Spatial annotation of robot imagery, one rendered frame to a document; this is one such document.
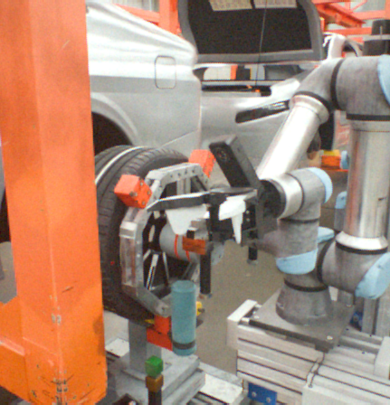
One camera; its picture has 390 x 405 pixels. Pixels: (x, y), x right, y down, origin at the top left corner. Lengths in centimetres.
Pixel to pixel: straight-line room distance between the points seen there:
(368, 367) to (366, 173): 47
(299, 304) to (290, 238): 38
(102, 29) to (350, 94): 121
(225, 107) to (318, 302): 308
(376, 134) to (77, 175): 69
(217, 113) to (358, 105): 317
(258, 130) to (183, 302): 269
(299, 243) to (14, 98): 71
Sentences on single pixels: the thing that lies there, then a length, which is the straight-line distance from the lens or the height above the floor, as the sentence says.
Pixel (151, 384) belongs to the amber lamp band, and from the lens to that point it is 134.
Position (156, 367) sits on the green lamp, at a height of 65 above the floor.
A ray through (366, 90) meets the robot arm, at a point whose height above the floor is 139.
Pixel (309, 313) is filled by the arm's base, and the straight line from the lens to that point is 117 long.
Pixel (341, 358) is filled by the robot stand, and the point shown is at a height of 76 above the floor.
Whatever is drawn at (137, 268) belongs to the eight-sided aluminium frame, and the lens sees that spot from 148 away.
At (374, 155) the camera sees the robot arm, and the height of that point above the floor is 126.
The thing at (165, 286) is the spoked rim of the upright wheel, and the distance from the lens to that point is 183.
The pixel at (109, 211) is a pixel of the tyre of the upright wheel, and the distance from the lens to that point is 145.
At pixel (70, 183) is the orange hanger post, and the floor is 117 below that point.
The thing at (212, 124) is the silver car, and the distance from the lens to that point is 413.
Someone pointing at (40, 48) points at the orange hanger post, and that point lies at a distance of 105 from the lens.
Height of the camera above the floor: 140
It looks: 15 degrees down
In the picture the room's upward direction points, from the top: straight up
